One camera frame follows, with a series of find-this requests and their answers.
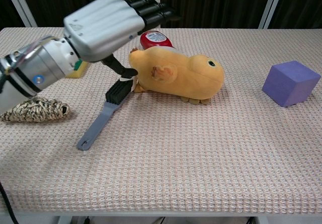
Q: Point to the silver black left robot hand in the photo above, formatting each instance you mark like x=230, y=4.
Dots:
x=100, y=30

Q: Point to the yellow plush toy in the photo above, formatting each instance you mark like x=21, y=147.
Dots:
x=181, y=75

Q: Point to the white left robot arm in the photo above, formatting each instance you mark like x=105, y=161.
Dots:
x=32, y=70

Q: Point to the green yellow sponge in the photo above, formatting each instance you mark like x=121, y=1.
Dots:
x=76, y=71

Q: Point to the red ketchup squeeze bottle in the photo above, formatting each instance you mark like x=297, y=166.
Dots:
x=154, y=40

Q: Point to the grey brush black bristles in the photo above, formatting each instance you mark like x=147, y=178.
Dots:
x=100, y=120

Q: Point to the woven straw bundle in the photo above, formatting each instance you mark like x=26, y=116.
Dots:
x=37, y=109

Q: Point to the black pleated curtain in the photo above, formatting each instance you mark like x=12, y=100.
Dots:
x=213, y=2

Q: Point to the beige waffle weave tablecloth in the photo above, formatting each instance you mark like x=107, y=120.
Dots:
x=176, y=146

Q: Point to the purple foam cube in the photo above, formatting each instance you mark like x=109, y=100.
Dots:
x=289, y=83

